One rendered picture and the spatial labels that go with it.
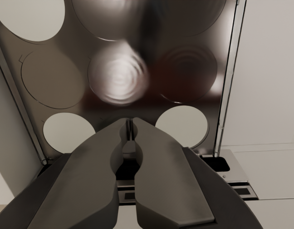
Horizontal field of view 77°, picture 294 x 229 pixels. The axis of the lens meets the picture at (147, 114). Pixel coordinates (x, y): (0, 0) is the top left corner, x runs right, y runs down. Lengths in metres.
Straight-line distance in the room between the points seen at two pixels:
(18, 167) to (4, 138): 0.07
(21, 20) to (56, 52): 0.06
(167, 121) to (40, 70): 0.23
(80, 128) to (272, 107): 0.42
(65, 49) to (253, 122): 0.42
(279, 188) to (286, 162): 0.09
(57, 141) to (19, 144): 0.08
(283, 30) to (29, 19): 0.43
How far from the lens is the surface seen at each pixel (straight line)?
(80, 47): 0.31
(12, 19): 0.35
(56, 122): 0.38
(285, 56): 0.47
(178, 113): 0.34
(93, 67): 0.31
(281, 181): 0.47
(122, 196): 0.38
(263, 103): 0.49
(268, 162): 0.50
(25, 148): 0.46
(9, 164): 0.42
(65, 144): 0.40
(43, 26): 0.33
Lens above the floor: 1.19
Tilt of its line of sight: 62 degrees down
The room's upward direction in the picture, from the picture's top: 179 degrees clockwise
